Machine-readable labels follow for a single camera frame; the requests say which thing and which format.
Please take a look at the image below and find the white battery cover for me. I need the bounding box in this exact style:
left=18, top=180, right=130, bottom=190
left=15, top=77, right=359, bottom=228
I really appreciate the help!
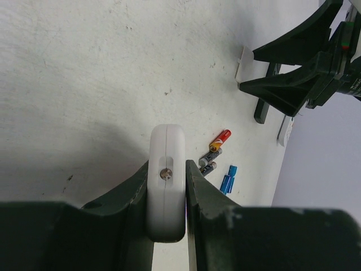
left=235, top=46, right=254, bottom=84

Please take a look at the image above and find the dark battery pair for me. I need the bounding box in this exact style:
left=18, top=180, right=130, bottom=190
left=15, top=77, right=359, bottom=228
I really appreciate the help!
left=199, top=148, right=222, bottom=167

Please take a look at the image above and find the black remote control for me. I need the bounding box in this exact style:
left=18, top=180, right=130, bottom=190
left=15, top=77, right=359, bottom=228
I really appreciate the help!
left=253, top=63, right=281, bottom=124

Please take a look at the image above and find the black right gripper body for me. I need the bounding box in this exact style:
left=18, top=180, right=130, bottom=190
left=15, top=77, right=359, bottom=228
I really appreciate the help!
left=306, top=21, right=360, bottom=109

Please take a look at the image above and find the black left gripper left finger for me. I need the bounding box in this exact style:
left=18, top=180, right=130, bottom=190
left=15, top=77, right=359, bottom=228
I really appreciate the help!
left=1, top=165, right=154, bottom=270

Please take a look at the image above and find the white red-faced remote control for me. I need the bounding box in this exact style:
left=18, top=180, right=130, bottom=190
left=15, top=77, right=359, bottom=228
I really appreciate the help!
left=146, top=124, right=186, bottom=243

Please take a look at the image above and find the small white remote control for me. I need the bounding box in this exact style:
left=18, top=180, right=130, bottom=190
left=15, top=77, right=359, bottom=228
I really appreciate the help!
left=277, top=116, right=294, bottom=147

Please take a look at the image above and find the blue battery left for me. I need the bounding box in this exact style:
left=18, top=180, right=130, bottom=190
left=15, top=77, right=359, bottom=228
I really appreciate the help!
left=220, top=175, right=232, bottom=195

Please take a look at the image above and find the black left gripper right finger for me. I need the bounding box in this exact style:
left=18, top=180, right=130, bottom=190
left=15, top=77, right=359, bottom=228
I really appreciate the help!
left=186, top=160, right=360, bottom=270

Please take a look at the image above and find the blue battery right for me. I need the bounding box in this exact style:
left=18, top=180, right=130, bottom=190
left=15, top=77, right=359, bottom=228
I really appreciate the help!
left=226, top=165, right=237, bottom=194

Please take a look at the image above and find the red battery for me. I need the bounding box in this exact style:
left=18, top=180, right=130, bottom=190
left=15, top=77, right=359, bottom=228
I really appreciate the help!
left=209, top=129, right=232, bottom=152

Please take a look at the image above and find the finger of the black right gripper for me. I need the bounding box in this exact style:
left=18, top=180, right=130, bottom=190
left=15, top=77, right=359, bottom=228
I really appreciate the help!
left=253, top=1, right=343, bottom=65
left=239, top=52, right=332, bottom=116

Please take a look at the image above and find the blue battery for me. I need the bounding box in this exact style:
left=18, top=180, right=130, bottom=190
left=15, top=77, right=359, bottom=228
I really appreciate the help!
left=220, top=175, right=232, bottom=195
left=226, top=165, right=237, bottom=194

